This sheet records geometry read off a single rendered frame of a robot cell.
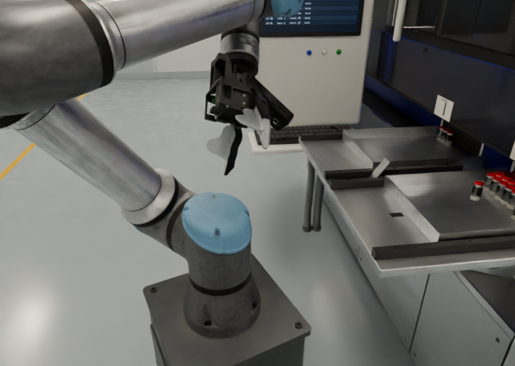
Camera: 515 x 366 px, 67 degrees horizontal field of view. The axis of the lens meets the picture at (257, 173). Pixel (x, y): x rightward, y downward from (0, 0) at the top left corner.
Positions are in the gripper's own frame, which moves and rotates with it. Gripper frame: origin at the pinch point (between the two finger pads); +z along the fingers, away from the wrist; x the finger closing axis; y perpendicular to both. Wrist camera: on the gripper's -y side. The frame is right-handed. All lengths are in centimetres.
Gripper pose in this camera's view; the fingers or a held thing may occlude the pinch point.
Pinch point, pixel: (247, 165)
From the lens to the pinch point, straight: 68.1
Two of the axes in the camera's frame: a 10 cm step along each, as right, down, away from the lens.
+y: -8.7, -1.7, -4.6
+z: -0.1, 9.4, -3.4
